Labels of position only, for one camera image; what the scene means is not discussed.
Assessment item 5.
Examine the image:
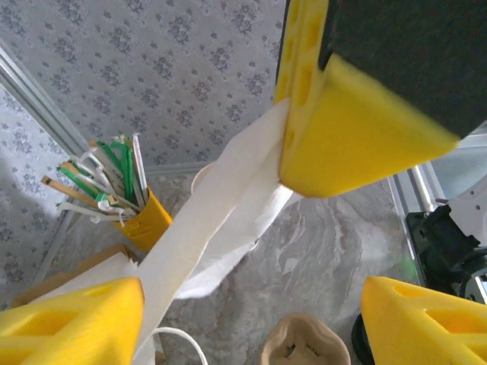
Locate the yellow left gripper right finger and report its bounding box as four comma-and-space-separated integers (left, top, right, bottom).
360, 275, 487, 365

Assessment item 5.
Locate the yellow holder cup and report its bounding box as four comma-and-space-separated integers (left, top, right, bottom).
111, 185, 173, 252

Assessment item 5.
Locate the aluminium side rail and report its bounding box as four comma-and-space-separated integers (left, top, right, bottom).
33, 208, 79, 294

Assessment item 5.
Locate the white paper napkin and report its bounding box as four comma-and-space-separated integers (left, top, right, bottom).
133, 99, 294, 365

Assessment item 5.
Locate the brown pulp cup carrier stack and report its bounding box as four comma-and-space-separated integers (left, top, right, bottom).
259, 313, 352, 365

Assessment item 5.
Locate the black cup lid stack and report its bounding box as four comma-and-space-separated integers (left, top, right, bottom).
350, 314, 377, 365

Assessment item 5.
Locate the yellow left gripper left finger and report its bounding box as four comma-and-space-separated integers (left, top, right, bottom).
0, 276, 146, 365

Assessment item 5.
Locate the aluminium frame post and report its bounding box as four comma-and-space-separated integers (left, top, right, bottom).
0, 37, 92, 160

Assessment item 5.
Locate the long aluminium base beam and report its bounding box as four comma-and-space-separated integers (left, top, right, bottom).
387, 163, 450, 216

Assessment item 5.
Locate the white wrapped straw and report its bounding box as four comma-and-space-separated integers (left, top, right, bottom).
78, 146, 111, 183
56, 200, 129, 226
131, 132, 148, 191

